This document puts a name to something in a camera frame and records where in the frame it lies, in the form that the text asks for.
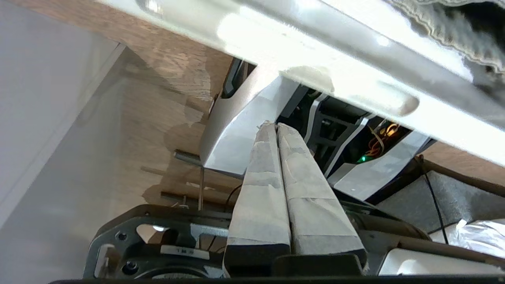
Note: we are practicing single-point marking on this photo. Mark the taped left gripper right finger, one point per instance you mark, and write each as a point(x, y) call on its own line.
point(315, 213)

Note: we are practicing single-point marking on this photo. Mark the faded grey denim shorts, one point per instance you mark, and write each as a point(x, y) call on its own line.
point(473, 35)

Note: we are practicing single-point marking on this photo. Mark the glossy white drawer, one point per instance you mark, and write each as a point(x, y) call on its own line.
point(315, 47)

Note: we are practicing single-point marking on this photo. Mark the crumpled clear plastic bag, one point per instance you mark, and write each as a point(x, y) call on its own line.
point(477, 236)

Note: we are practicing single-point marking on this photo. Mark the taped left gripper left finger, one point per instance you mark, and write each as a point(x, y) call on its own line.
point(260, 205)

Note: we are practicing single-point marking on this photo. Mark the silver black robot base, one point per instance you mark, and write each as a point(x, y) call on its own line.
point(244, 130)

